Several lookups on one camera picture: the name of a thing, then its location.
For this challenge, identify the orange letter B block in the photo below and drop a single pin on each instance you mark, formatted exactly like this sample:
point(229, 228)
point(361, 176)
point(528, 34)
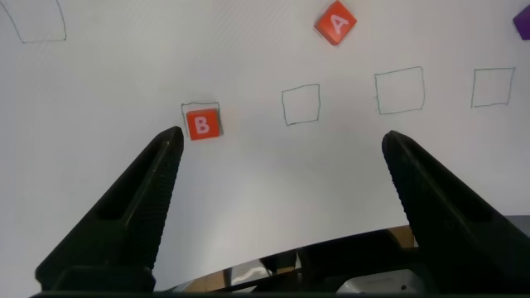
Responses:
point(203, 124)

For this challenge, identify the black white robot base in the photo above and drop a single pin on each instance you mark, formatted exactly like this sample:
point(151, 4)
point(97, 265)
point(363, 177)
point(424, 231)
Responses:
point(352, 256)

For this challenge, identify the orange letter A block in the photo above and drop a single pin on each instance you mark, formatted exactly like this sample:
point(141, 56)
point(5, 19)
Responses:
point(335, 22)

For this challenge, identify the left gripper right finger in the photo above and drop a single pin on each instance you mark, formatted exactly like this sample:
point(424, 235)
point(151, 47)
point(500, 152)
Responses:
point(455, 227)

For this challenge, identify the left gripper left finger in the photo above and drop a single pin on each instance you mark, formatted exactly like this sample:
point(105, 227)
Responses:
point(124, 219)

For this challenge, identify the purple letter I block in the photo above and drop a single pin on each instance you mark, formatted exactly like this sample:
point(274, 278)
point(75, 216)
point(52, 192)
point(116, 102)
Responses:
point(523, 22)

